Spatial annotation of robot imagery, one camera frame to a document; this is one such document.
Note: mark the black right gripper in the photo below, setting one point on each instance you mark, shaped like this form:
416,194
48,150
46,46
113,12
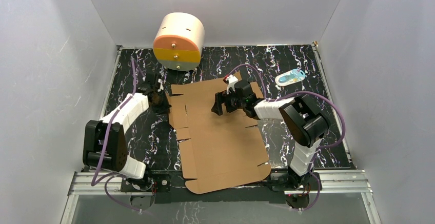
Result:
220,98

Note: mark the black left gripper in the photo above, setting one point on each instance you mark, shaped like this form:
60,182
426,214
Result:
160,101

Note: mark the brown cardboard box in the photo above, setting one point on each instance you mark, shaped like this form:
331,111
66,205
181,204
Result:
217,152

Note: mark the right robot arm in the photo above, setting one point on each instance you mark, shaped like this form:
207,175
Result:
305,121

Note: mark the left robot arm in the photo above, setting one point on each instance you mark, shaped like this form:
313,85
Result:
105,145

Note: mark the round pastel drawer cabinet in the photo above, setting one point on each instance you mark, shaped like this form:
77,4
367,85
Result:
179,41

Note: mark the blue white packaged item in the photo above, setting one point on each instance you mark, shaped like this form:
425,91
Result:
290,77

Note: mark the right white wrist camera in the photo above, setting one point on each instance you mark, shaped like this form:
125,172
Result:
230,80

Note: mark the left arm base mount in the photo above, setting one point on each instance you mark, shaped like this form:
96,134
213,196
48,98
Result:
147,191

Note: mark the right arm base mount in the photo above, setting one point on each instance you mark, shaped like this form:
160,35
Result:
306,188

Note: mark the aluminium front rail frame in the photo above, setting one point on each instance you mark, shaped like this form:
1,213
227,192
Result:
331,196

